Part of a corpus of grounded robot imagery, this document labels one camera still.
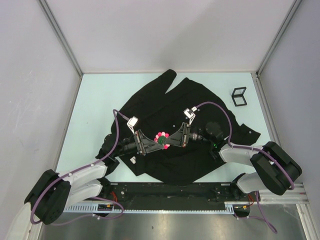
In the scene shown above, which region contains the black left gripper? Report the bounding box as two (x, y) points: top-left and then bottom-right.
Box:
(112, 129), (163, 157)

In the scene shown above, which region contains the white shirt label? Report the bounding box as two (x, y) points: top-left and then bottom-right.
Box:
(130, 156), (136, 164)

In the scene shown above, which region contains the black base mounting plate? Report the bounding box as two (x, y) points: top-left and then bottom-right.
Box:
(97, 182), (256, 202)

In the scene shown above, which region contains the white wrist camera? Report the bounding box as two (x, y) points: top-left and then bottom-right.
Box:
(183, 106), (198, 125)
(126, 116), (139, 134)

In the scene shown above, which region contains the black open display box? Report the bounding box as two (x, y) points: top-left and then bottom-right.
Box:
(231, 86), (248, 107)

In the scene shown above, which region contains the white slotted cable duct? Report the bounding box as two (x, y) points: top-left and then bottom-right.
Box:
(63, 201), (235, 215)

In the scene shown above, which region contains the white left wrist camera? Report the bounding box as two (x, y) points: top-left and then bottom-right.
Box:
(126, 116), (139, 134)

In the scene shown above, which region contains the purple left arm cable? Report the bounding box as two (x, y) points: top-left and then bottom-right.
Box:
(29, 108), (133, 225)

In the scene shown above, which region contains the aluminium frame rail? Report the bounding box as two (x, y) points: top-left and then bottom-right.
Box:
(254, 183), (307, 203)

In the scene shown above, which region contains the black button-up shirt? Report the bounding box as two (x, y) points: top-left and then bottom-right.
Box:
(110, 69), (260, 186)

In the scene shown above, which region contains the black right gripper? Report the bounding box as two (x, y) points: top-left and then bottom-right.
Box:
(163, 122), (213, 147)

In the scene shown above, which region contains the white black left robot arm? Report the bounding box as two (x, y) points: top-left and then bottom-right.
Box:
(24, 131), (169, 225)

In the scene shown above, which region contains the pink flower plush brooch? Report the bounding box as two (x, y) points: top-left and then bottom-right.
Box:
(154, 131), (170, 150)

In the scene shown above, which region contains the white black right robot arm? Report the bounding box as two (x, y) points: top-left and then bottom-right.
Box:
(157, 122), (302, 201)

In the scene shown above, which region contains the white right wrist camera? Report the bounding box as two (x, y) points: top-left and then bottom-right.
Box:
(183, 106), (198, 125)

